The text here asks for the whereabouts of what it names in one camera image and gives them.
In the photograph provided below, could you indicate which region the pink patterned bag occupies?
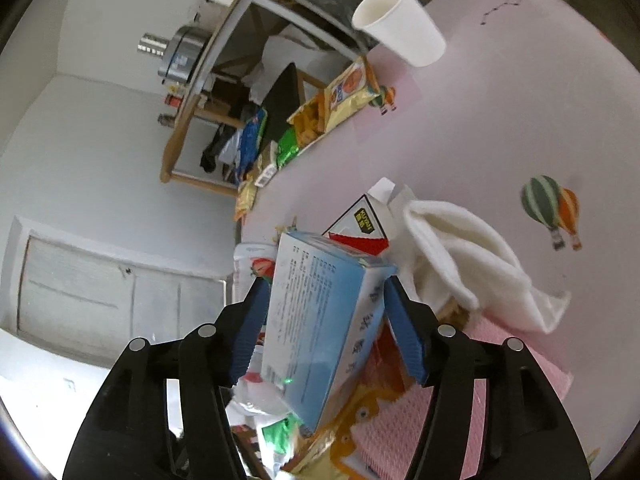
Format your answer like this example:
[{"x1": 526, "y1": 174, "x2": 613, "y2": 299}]
[{"x1": 352, "y1": 317, "x2": 574, "y2": 479}]

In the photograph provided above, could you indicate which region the light blue medicine box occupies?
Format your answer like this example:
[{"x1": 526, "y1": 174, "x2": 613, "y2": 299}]
[{"x1": 262, "y1": 231, "x2": 396, "y2": 431}]

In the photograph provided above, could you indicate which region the white door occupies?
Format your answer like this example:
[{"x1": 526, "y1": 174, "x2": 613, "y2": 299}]
[{"x1": 1, "y1": 219, "x2": 231, "y2": 366}]

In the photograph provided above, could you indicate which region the white cloth towel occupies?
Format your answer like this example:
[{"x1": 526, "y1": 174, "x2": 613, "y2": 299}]
[{"x1": 387, "y1": 186, "x2": 570, "y2": 334}]

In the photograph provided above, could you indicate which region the white yogurt bottle red cap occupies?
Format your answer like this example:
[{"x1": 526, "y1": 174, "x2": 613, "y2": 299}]
[{"x1": 231, "y1": 243, "x2": 278, "y2": 302}]

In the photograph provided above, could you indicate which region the yellow snack bag left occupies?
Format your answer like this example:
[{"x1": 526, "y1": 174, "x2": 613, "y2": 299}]
[{"x1": 233, "y1": 179, "x2": 258, "y2": 221}]

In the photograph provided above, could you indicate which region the small white snack pack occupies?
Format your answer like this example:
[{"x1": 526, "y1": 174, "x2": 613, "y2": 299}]
[{"x1": 255, "y1": 164, "x2": 278, "y2": 188}]

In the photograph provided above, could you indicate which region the blue snack bag on chair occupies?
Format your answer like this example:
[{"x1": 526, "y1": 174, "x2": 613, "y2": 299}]
[{"x1": 235, "y1": 107, "x2": 268, "y2": 181}]

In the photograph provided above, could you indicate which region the green small snack bag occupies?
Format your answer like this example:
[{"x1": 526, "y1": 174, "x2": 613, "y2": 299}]
[{"x1": 277, "y1": 126, "x2": 300, "y2": 169}]

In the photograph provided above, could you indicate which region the brown golden snack bag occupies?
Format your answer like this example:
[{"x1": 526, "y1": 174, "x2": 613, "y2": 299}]
[{"x1": 288, "y1": 91, "x2": 326, "y2": 148}]

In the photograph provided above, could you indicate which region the wooden chair black seat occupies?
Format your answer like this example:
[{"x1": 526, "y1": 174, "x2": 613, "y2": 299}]
[{"x1": 159, "y1": 62, "x2": 329, "y2": 198}]

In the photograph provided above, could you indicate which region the silver cooking pot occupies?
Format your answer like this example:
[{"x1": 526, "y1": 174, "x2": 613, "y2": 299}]
[{"x1": 137, "y1": 25, "x2": 212, "y2": 84}]

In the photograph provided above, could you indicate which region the white paper cup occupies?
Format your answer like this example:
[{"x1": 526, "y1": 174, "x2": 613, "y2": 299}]
[{"x1": 352, "y1": 0, "x2": 446, "y2": 67}]

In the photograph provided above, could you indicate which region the white metal side table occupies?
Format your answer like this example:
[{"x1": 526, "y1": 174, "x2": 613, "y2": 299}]
[{"x1": 182, "y1": 0, "x2": 369, "y2": 101}]

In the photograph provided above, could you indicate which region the grey cable box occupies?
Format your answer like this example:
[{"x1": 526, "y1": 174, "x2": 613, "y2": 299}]
[{"x1": 322, "y1": 178, "x2": 396, "y2": 256}]

